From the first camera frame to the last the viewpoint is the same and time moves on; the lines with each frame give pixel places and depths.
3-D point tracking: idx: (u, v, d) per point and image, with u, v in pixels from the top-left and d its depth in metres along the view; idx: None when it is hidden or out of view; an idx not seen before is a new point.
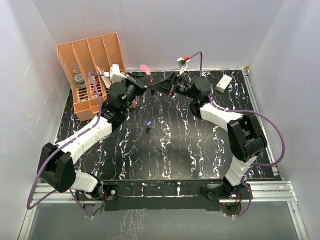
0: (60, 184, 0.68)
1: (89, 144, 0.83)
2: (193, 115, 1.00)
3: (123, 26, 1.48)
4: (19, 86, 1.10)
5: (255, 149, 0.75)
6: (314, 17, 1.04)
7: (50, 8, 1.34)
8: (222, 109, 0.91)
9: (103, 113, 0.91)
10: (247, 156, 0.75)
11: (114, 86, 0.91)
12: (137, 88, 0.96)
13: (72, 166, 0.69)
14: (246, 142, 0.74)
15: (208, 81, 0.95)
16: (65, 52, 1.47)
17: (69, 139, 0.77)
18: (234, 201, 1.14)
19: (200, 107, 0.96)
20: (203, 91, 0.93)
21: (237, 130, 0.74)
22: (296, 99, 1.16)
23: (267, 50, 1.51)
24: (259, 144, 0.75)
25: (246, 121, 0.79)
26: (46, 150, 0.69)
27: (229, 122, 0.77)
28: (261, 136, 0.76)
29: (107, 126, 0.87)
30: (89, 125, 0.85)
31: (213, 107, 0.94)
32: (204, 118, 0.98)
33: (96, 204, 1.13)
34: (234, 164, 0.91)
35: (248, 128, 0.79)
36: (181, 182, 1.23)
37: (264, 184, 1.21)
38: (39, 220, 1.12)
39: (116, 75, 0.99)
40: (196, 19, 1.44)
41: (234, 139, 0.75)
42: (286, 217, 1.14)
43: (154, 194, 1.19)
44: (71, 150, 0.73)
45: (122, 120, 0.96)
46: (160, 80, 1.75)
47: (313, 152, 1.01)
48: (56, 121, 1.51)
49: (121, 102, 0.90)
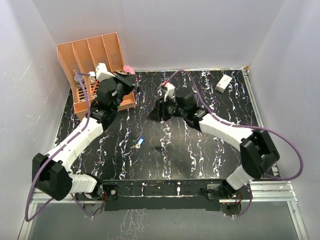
0: (57, 192, 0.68)
1: (80, 149, 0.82)
2: (192, 128, 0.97)
3: (123, 26, 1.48)
4: (19, 86, 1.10)
5: (269, 165, 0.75)
6: (314, 17, 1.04)
7: (50, 8, 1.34)
8: (227, 123, 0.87)
9: (93, 113, 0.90)
10: (263, 174, 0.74)
11: (103, 82, 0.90)
12: (126, 85, 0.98)
13: (66, 173, 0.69)
14: (261, 161, 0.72)
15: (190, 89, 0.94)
16: (65, 52, 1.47)
17: (59, 147, 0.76)
18: (234, 201, 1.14)
19: (199, 117, 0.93)
20: (186, 97, 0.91)
21: (253, 151, 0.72)
22: (296, 99, 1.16)
23: (267, 50, 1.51)
24: (272, 158, 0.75)
25: (256, 136, 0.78)
26: (36, 162, 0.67)
27: (241, 141, 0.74)
28: (273, 150, 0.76)
29: (97, 127, 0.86)
30: (78, 129, 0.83)
31: (215, 120, 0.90)
32: (204, 131, 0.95)
33: (96, 204, 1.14)
34: (239, 173, 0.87)
35: (258, 142, 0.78)
36: (181, 182, 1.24)
37: (264, 184, 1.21)
38: (39, 220, 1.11)
39: (104, 74, 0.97)
40: (196, 18, 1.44)
41: (249, 160, 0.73)
42: (286, 217, 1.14)
43: (154, 194, 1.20)
44: (62, 159, 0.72)
45: (112, 119, 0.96)
46: (159, 80, 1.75)
47: (313, 152, 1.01)
48: (56, 121, 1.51)
49: (111, 99, 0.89)
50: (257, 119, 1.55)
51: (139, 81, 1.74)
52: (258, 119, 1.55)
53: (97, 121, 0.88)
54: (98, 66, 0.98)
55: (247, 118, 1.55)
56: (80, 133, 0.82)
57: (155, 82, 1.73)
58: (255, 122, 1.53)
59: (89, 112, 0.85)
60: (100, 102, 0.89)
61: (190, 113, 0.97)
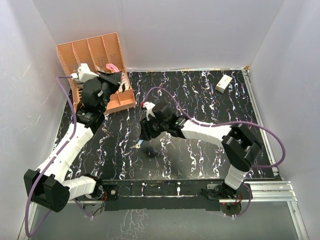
0: (54, 205, 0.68)
1: (72, 157, 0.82)
2: (176, 136, 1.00)
3: (123, 26, 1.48)
4: (19, 86, 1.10)
5: (255, 155, 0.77)
6: (314, 17, 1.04)
7: (50, 8, 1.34)
8: (207, 125, 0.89)
9: (80, 117, 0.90)
10: (250, 165, 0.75)
11: (88, 83, 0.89)
12: (111, 84, 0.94)
13: (60, 186, 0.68)
14: (246, 154, 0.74)
15: (161, 103, 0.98)
16: (65, 52, 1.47)
17: (49, 160, 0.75)
18: (234, 201, 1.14)
19: (181, 127, 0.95)
20: (163, 110, 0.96)
21: (235, 146, 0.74)
22: (296, 99, 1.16)
23: (267, 50, 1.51)
24: (256, 148, 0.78)
25: (235, 131, 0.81)
26: (28, 179, 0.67)
27: (223, 139, 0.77)
28: (255, 140, 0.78)
29: (85, 132, 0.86)
30: (67, 138, 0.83)
31: (195, 124, 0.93)
32: (188, 137, 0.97)
33: (96, 204, 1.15)
34: (232, 171, 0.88)
35: (239, 136, 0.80)
36: (180, 182, 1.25)
37: (264, 184, 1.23)
38: (39, 221, 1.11)
39: (87, 74, 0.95)
40: (196, 18, 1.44)
41: (234, 156, 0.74)
42: (286, 217, 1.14)
43: (154, 194, 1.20)
44: (54, 172, 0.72)
45: (100, 120, 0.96)
46: (159, 80, 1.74)
47: (313, 151, 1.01)
48: (56, 121, 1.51)
49: (98, 99, 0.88)
50: (257, 119, 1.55)
51: (139, 81, 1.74)
52: (258, 119, 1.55)
53: (85, 125, 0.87)
54: (80, 66, 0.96)
55: (247, 118, 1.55)
56: (69, 141, 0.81)
57: (155, 82, 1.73)
58: (255, 122, 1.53)
59: (75, 118, 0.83)
60: (86, 104, 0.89)
61: (171, 124, 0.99)
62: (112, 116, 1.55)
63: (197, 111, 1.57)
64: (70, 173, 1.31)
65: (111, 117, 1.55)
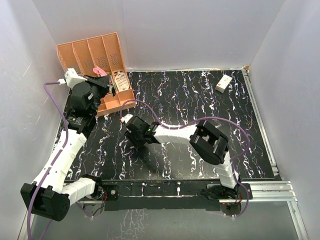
0: (55, 214, 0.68)
1: (68, 165, 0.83)
2: (151, 142, 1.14)
3: (122, 26, 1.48)
4: (19, 86, 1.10)
5: (222, 148, 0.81)
6: (314, 17, 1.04)
7: (49, 8, 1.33)
8: (176, 127, 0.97)
9: (71, 122, 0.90)
10: (220, 158, 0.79)
11: (76, 87, 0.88)
12: (101, 88, 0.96)
13: (59, 195, 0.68)
14: (214, 149, 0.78)
15: (132, 117, 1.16)
16: (65, 52, 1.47)
17: (45, 172, 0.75)
18: (234, 201, 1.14)
19: (153, 133, 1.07)
20: (134, 121, 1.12)
21: (202, 143, 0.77)
22: (296, 99, 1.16)
23: (267, 50, 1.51)
24: (222, 141, 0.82)
25: (202, 129, 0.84)
26: (25, 193, 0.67)
27: (190, 139, 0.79)
28: (220, 134, 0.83)
29: (79, 138, 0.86)
30: (59, 147, 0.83)
31: (166, 128, 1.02)
32: (161, 141, 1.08)
33: (96, 205, 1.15)
34: (219, 170, 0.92)
35: (206, 133, 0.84)
36: (181, 182, 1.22)
37: (264, 184, 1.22)
38: (38, 221, 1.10)
39: (75, 78, 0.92)
40: (196, 18, 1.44)
41: (203, 152, 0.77)
42: (285, 217, 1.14)
43: (154, 194, 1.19)
44: (52, 183, 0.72)
45: (92, 124, 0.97)
46: (160, 80, 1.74)
47: (313, 151, 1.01)
48: (56, 121, 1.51)
49: (88, 102, 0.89)
50: (257, 119, 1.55)
51: (139, 81, 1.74)
52: (258, 119, 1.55)
53: (76, 131, 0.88)
54: (67, 71, 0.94)
55: (247, 118, 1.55)
56: (62, 150, 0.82)
57: (155, 82, 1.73)
58: (255, 122, 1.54)
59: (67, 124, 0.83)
60: (77, 109, 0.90)
61: (145, 132, 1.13)
62: (112, 116, 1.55)
63: (197, 110, 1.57)
64: (70, 173, 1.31)
65: (111, 117, 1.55)
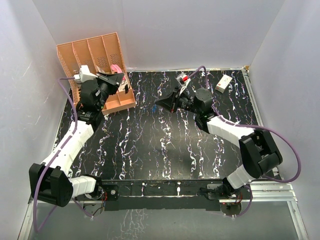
0: (59, 199, 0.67)
1: (74, 152, 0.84)
2: (200, 128, 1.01)
3: (123, 26, 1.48)
4: (19, 86, 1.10)
5: (271, 165, 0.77)
6: (315, 17, 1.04)
7: (49, 8, 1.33)
8: (231, 123, 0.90)
9: (80, 116, 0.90)
10: (263, 172, 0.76)
11: (84, 84, 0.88)
12: (110, 85, 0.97)
13: (65, 179, 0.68)
14: (261, 160, 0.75)
15: (209, 92, 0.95)
16: (65, 52, 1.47)
17: (54, 154, 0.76)
18: (234, 201, 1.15)
19: (207, 121, 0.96)
20: (206, 101, 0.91)
21: (252, 148, 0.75)
22: (296, 99, 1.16)
23: (268, 50, 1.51)
24: (274, 159, 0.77)
25: (258, 136, 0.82)
26: (33, 173, 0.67)
27: (241, 138, 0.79)
28: (275, 151, 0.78)
29: (88, 128, 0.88)
30: (69, 133, 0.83)
31: (221, 121, 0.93)
32: (212, 132, 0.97)
33: (96, 205, 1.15)
34: (240, 173, 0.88)
35: (261, 143, 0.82)
36: (181, 182, 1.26)
37: (263, 184, 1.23)
38: (39, 220, 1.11)
39: (87, 75, 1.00)
40: (196, 18, 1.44)
41: (248, 157, 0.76)
42: (286, 217, 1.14)
43: (154, 194, 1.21)
44: (60, 164, 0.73)
45: (100, 118, 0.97)
46: (160, 80, 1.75)
47: (313, 151, 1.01)
48: (56, 121, 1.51)
49: (96, 99, 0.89)
50: (257, 119, 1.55)
51: (139, 81, 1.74)
52: (258, 119, 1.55)
53: (86, 122, 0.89)
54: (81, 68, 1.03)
55: (247, 118, 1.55)
56: (72, 136, 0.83)
57: (155, 82, 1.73)
58: (255, 122, 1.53)
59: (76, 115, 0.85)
60: (85, 105, 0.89)
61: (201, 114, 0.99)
62: (112, 116, 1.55)
63: None
64: (70, 173, 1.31)
65: (111, 117, 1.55)
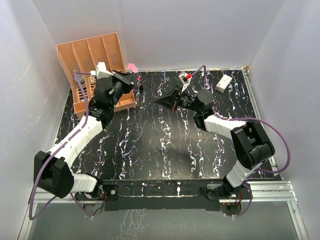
0: (59, 190, 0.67)
1: (81, 146, 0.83)
2: (198, 127, 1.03)
3: (122, 26, 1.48)
4: (19, 86, 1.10)
5: (264, 156, 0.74)
6: (315, 17, 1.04)
7: (49, 8, 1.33)
8: (225, 119, 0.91)
9: (91, 112, 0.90)
10: (255, 163, 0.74)
11: (100, 82, 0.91)
12: (124, 85, 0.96)
13: (67, 171, 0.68)
14: (252, 150, 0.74)
15: (211, 93, 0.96)
16: (65, 52, 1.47)
17: (60, 144, 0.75)
18: (234, 201, 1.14)
19: (204, 119, 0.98)
20: (207, 103, 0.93)
21: (242, 137, 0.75)
22: (296, 99, 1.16)
23: (268, 50, 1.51)
24: (267, 150, 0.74)
25: (250, 128, 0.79)
26: (39, 160, 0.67)
27: (233, 129, 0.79)
28: (267, 141, 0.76)
29: (97, 124, 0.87)
30: (78, 127, 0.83)
31: (217, 117, 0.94)
32: (208, 129, 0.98)
33: (96, 204, 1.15)
34: (237, 168, 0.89)
35: (253, 135, 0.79)
36: (181, 182, 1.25)
37: (264, 184, 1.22)
38: (40, 220, 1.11)
39: (103, 73, 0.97)
40: (196, 18, 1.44)
41: (240, 147, 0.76)
42: (286, 217, 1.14)
43: (154, 194, 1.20)
44: (64, 155, 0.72)
45: (111, 116, 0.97)
46: (160, 80, 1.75)
47: (313, 152, 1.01)
48: (56, 121, 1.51)
49: (109, 97, 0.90)
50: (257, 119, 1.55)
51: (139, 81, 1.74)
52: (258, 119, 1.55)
53: (96, 119, 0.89)
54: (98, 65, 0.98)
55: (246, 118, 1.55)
56: (80, 129, 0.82)
57: (154, 82, 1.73)
58: None
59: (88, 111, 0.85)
60: (98, 101, 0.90)
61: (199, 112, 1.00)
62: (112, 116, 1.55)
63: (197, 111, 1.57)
64: None
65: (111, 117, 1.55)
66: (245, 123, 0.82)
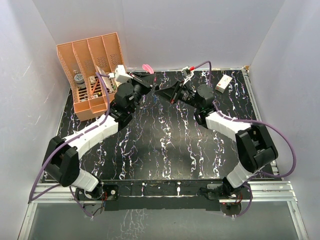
0: (64, 177, 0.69)
1: (95, 141, 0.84)
2: (199, 124, 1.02)
3: (123, 27, 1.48)
4: (19, 86, 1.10)
5: (266, 160, 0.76)
6: (315, 17, 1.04)
7: (49, 8, 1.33)
8: (229, 119, 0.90)
9: (111, 113, 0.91)
10: (258, 167, 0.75)
11: (121, 86, 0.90)
12: (143, 87, 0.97)
13: (76, 161, 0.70)
14: (257, 154, 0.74)
15: (211, 89, 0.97)
16: (65, 52, 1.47)
17: (76, 135, 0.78)
18: (234, 201, 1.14)
19: (206, 116, 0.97)
20: (207, 98, 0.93)
21: (247, 141, 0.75)
22: (296, 99, 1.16)
23: (268, 50, 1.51)
24: (270, 154, 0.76)
25: (255, 131, 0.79)
26: (53, 143, 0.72)
27: (238, 132, 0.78)
28: (271, 146, 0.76)
29: (114, 125, 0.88)
30: (96, 123, 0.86)
31: (220, 116, 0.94)
32: (210, 127, 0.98)
33: (96, 205, 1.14)
34: (238, 169, 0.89)
35: (257, 138, 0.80)
36: (181, 182, 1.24)
37: (264, 184, 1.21)
38: (40, 220, 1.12)
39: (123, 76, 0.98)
40: (196, 18, 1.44)
41: (244, 150, 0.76)
42: (286, 217, 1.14)
43: (154, 194, 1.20)
44: (77, 145, 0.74)
45: (129, 119, 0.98)
46: (160, 80, 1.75)
47: (313, 152, 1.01)
48: (56, 121, 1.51)
49: (129, 102, 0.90)
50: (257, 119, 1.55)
51: None
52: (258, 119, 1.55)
53: (115, 120, 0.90)
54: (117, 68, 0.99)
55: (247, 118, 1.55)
56: (98, 126, 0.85)
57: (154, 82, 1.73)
58: None
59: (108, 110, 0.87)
60: (118, 105, 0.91)
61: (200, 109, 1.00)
62: None
63: None
64: None
65: None
66: (250, 126, 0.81)
